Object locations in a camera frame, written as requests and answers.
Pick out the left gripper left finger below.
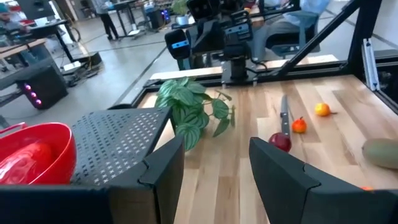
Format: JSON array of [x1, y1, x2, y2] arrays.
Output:
[[105, 135, 187, 224]]

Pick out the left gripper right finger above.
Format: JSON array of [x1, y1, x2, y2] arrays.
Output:
[[248, 136, 362, 224]]

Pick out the dark red pomegranate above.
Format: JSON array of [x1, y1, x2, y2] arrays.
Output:
[[268, 131, 293, 154]]

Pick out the orange persimmon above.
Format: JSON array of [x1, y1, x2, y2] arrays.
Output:
[[291, 116, 308, 135]]

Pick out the yellow orange pear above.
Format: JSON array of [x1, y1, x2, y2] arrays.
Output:
[[313, 102, 338, 118]]

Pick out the red colander bowl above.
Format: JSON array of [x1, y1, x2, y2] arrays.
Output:
[[0, 122, 78, 185]]

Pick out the large green oval fruit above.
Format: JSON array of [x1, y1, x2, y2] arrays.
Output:
[[361, 137, 398, 170]]

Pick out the red orange mango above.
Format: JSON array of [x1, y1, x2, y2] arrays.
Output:
[[0, 141, 54, 185]]

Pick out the black perforated metal shelf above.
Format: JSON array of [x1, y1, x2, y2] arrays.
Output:
[[70, 106, 174, 188]]

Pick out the green leafy potted plant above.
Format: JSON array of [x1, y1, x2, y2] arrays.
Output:
[[154, 76, 236, 152]]

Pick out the person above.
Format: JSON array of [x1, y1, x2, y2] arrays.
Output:
[[0, 2, 31, 35], [251, 0, 331, 60], [92, 0, 121, 42]]

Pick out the grey office chair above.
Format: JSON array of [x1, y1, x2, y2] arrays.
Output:
[[266, 11, 322, 59]]

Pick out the black computer tower pink lights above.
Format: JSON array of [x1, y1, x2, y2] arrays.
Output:
[[14, 64, 70, 110]]

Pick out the wooden top desk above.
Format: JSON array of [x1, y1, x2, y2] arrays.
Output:
[[0, 19, 104, 73]]

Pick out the black handled kitchen knife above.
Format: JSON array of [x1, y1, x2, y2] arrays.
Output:
[[279, 94, 292, 139]]

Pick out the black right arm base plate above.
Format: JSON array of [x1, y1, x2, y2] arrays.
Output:
[[221, 58, 259, 87]]

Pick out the silver aluminium bracket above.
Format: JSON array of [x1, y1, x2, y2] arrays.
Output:
[[361, 38, 381, 92]]

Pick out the black rig frame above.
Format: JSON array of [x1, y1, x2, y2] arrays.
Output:
[[132, 0, 398, 116]]

